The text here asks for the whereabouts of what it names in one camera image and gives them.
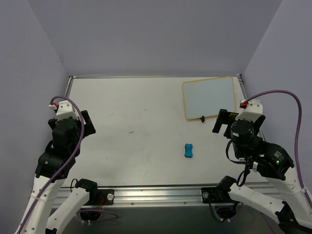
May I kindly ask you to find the aluminium front rail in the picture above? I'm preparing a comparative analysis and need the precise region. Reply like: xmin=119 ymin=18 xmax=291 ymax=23
xmin=53 ymin=182 xmax=282 ymax=209

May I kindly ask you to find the blue bone shaped eraser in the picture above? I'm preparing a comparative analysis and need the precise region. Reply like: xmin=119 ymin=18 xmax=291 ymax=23
xmin=184 ymin=143 xmax=193 ymax=158

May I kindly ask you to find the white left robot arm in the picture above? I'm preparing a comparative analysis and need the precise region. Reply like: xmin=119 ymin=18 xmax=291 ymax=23
xmin=16 ymin=109 xmax=98 ymax=234

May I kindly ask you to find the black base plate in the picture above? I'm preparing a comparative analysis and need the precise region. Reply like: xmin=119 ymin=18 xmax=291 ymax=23
xmin=201 ymin=187 xmax=232 ymax=204
xmin=86 ymin=189 xmax=115 ymax=206

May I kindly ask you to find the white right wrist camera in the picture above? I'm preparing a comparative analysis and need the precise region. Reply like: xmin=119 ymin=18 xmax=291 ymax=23
xmin=235 ymin=99 xmax=263 ymax=122

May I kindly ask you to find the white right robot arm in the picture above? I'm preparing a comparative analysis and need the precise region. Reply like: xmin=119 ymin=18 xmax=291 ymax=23
xmin=212 ymin=109 xmax=312 ymax=234

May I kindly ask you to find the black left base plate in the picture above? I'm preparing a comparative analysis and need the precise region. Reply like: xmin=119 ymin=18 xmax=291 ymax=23
xmin=86 ymin=189 xmax=115 ymax=206

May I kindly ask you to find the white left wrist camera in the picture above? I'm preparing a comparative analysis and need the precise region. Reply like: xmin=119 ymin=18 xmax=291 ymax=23
xmin=49 ymin=100 xmax=79 ymax=121

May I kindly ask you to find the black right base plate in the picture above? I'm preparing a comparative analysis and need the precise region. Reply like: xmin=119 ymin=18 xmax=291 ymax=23
xmin=201 ymin=187 xmax=232 ymax=204

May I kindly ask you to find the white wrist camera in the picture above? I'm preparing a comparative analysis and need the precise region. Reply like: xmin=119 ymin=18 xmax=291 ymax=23
xmin=235 ymin=99 xmax=263 ymax=122
xmin=49 ymin=100 xmax=79 ymax=121

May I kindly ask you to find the yellow framed whiteboard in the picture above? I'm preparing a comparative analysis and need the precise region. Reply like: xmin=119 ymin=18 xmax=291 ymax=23
xmin=182 ymin=76 xmax=236 ymax=120

